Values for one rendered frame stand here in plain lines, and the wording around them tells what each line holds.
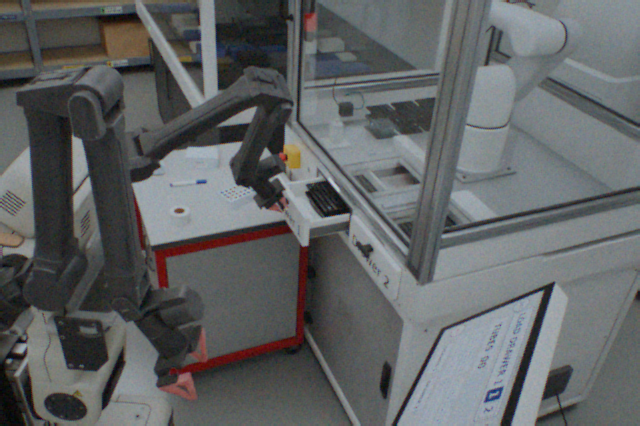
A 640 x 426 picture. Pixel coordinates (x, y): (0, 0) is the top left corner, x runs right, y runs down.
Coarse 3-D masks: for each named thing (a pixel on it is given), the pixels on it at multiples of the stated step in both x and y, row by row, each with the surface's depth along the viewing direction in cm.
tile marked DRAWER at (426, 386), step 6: (432, 378) 121; (420, 384) 122; (426, 384) 120; (432, 384) 118; (420, 390) 120; (426, 390) 118; (420, 396) 118; (426, 396) 116; (414, 402) 117; (420, 402) 116; (414, 408) 115; (420, 408) 114
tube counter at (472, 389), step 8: (480, 360) 113; (488, 360) 111; (480, 368) 110; (488, 368) 108; (472, 376) 110; (480, 376) 108; (472, 384) 107; (480, 384) 105; (464, 392) 107; (472, 392) 105; (464, 400) 105; (472, 400) 103; (456, 408) 104; (464, 408) 102; (472, 408) 101; (456, 416) 102; (464, 416) 100; (456, 424) 100; (464, 424) 98
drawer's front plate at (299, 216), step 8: (288, 192) 192; (288, 200) 192; (296, 200) 189; (280, 208) 202; (296, 208) 186; (296, 216) 187; (304, 216) 181; (296, 224) 189; (304, 224) 182; (296, 232) 190; (304, 232) 183; (304, 240) 185
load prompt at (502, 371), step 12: (528, 312) 116; (516, 324) 115; (528, 324) 112; (516, 336) 111; (504, 348) 110; (516, 348) 107; (504, 360) 107; (492, 372) 106; (504, 372) 103; (492, 384) 103; (504, 384) 100; (492, 396) 99; (504, 396) 97; (480, 408) 99; (492, 408) 96; (480, 420) 96
